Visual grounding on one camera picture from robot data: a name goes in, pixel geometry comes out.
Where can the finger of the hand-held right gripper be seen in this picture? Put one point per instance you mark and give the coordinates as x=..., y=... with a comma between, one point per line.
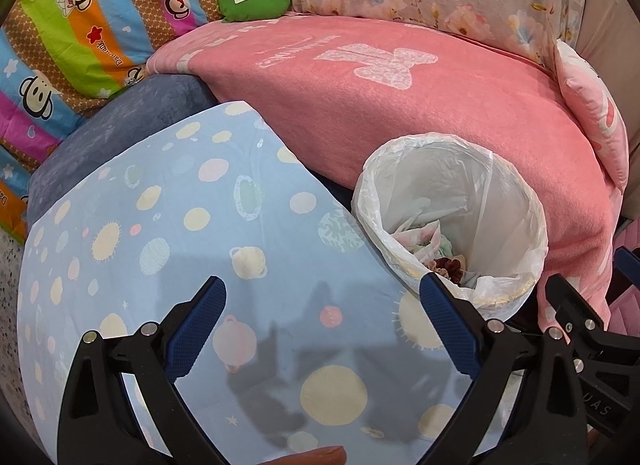
x=570, y=302
x=629, y=265

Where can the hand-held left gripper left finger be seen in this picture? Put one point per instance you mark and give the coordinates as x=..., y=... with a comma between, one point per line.
x=200, y=325

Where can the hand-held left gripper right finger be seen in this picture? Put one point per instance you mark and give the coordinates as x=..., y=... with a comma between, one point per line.
x=450, y=327

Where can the dark red scrunchie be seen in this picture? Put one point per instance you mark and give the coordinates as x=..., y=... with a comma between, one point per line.
x=447, y=267

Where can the trash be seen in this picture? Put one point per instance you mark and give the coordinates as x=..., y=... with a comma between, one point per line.
x=417, y=240

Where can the bin with white plastic bag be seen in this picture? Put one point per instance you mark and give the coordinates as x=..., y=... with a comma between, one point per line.
x=450, y=185

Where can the pink quilted fabric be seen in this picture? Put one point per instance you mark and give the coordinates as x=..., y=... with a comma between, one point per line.
x=625, y=312

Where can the blue planet print cloth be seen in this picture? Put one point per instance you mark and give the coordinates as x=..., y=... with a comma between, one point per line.
x=200, y=225

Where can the pink pillow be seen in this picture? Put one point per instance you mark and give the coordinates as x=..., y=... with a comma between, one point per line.
x=595, y=105

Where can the grey blue cushion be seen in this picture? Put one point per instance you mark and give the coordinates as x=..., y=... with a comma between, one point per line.
x=125, y=120

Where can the pink blanket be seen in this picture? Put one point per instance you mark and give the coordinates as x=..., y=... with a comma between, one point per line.
x=350, y=120

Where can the colourful monkey print blanket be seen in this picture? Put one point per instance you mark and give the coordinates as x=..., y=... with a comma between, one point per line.
x=100, y=20

